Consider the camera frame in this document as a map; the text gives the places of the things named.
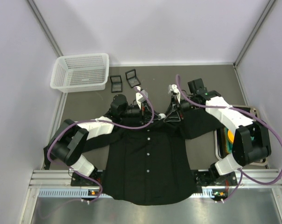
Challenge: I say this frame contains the black box gold brooch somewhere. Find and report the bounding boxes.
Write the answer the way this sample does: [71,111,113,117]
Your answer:
[125,69,141,88]

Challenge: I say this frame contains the grey slotted cable duct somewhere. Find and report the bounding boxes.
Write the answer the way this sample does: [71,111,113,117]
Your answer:
[38,189,227,199]

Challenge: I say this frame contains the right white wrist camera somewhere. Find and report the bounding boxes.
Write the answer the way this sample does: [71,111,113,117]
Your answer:
[168,84,181,103]

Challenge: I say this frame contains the black box blue brooch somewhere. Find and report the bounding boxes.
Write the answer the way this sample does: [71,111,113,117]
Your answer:
[110,75,123,93]

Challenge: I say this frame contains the metal tray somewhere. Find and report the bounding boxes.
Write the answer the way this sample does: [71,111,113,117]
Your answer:
[214,105,260,160]

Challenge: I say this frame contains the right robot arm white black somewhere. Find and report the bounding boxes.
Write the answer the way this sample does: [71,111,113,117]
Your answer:
[168,78,271,182]

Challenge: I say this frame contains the aluminium rail frame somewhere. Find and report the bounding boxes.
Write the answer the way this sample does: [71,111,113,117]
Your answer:
[20,169,282,224]

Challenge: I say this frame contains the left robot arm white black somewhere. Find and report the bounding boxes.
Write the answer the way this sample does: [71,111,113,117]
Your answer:
[44,91,165,180]

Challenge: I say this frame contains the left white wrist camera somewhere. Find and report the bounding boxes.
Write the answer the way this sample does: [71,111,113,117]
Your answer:
[134,86,148,108]

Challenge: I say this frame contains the orange bowl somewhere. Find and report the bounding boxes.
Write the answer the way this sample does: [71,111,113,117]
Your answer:
[227,130,234,144]

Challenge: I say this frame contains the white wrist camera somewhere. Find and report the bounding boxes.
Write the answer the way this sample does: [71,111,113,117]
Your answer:
[168,84,181,103]
[134,86,148,108]

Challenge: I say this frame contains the white perforated plastic basket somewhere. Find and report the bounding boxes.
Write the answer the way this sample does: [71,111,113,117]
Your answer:
[50,53,109,93]

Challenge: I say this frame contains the green black mat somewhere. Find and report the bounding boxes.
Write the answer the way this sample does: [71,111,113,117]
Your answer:
[221,127,233,155]

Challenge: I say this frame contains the black button shirt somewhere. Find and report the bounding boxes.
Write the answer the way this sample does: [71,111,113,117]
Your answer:
[83,111,222,205]

